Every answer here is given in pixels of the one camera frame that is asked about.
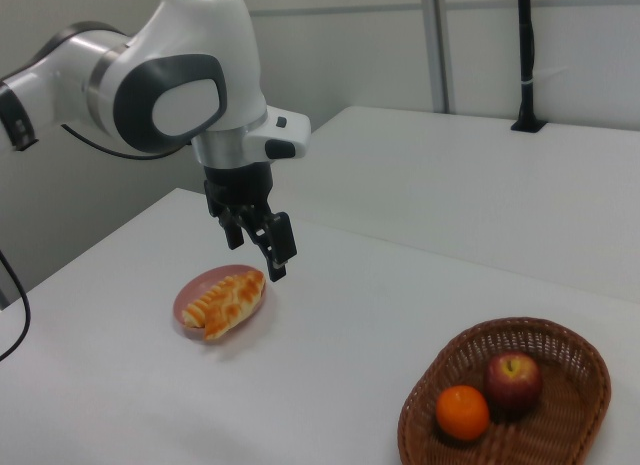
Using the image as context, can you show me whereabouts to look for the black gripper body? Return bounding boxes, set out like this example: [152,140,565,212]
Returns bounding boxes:
[203,162,275,221]

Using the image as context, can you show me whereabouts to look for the braided pointed bread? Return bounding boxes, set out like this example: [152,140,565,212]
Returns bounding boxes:
[202,268,266,342]

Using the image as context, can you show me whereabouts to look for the striped bread roll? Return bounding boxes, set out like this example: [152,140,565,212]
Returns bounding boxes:
[181,277,236,330]

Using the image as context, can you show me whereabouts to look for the orange tangerine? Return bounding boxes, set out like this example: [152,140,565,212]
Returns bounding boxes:
[435,384,491,442]

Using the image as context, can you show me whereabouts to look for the red apple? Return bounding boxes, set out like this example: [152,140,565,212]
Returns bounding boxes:
[483,352,544,416]

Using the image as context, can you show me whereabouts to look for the pink plate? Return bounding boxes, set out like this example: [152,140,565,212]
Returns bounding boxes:
[173,264,267,339]

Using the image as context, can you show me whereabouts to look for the brown woven basket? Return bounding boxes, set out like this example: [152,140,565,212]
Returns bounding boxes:
[398,316,614,465]

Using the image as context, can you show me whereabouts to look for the black pole with clamp base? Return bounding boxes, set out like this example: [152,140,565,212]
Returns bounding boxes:
[510,0,547,134]

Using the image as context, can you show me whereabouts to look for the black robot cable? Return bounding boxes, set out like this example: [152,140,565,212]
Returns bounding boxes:
[0,123,194,362]

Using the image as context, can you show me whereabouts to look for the grey partition post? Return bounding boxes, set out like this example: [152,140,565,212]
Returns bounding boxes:
[427,0,452,114]

